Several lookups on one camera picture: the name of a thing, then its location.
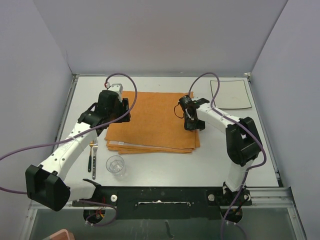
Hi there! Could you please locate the orange cloth napkin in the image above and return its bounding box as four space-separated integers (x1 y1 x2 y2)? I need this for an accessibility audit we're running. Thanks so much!
104 91 200 154

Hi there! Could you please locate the white square plate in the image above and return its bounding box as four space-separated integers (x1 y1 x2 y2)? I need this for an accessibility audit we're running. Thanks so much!
210 79 252 110

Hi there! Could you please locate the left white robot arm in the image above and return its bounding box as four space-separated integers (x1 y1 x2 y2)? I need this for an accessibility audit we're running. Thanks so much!
25 83 130 212

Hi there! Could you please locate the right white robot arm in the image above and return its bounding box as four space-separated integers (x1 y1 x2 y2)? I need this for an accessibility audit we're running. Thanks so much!
178 95 266 205

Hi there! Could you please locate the silver fork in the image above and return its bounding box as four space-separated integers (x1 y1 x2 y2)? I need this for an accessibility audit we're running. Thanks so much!
92 138 98 180

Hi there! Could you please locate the clear drinking glass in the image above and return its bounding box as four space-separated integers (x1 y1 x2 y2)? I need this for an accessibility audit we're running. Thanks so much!
105 155 126 177

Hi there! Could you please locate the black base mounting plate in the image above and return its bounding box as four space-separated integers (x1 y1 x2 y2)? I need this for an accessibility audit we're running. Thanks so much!
72 186 252 220

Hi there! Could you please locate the pink box corner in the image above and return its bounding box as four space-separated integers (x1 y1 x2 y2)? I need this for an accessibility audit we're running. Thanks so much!
49 229 75 240

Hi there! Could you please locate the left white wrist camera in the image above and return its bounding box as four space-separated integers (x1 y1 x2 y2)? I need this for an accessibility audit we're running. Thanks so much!
104 82 123 102

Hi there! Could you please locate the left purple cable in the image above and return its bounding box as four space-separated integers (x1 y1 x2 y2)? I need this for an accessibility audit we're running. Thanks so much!
0 72 138 228

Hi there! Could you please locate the purple cable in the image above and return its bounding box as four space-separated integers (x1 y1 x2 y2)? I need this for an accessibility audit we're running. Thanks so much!
0 72 138 228
188 72 268 240

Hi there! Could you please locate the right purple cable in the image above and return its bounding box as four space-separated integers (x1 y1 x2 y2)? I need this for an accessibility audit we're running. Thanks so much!
188 72 268 240

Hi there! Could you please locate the gold fork green handle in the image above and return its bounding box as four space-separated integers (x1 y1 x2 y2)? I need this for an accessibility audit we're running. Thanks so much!
87 141 94 173

